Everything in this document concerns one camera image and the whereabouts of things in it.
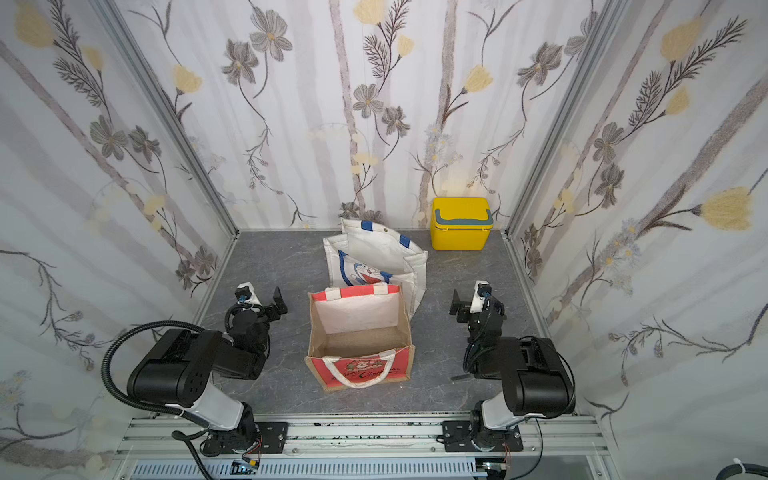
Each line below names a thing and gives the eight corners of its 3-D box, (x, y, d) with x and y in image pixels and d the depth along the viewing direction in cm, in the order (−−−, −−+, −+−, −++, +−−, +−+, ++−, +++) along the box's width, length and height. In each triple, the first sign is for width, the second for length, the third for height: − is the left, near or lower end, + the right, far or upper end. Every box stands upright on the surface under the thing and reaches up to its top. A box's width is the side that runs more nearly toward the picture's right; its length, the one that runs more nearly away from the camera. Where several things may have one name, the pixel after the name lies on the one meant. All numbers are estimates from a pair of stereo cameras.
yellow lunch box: (432, 255, 116) (437, 227, 104) (429, 224, 127) (433, 196, 115) (486, 255, 116) (497, 227, 104) (478, 224, 127) (487, 196, 115)
